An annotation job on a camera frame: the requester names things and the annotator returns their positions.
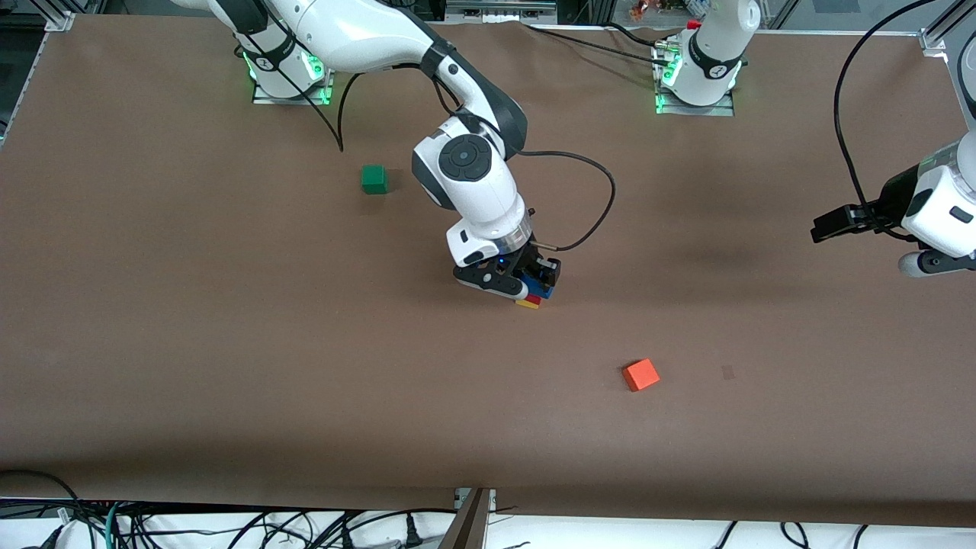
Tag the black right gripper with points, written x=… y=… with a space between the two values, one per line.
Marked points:
x=528 y=261

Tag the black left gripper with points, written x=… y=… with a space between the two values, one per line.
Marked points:
x=887 y=206

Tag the blue wooden cube block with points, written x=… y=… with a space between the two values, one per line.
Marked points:
x=540 y=288

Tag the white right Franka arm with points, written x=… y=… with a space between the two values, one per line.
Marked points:
x=366 y=34

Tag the yellow wooden cube block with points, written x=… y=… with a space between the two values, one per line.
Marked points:
x=528 y=304

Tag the orange wooden cube block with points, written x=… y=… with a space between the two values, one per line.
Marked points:
x=640 y=375

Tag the green wooden cube block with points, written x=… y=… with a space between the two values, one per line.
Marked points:
x=374 y=179

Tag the metal background rack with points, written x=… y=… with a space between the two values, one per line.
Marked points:
x=499 y=9

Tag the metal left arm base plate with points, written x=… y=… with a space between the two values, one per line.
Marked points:
x=694 y=109

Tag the aluminium frame corner bracket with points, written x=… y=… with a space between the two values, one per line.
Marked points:
x=59 y=15
x=936 y=42

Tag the aluminium profile table post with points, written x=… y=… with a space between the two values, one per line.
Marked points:
x=469 y=522

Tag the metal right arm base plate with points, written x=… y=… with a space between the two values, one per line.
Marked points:
x=293 y=97

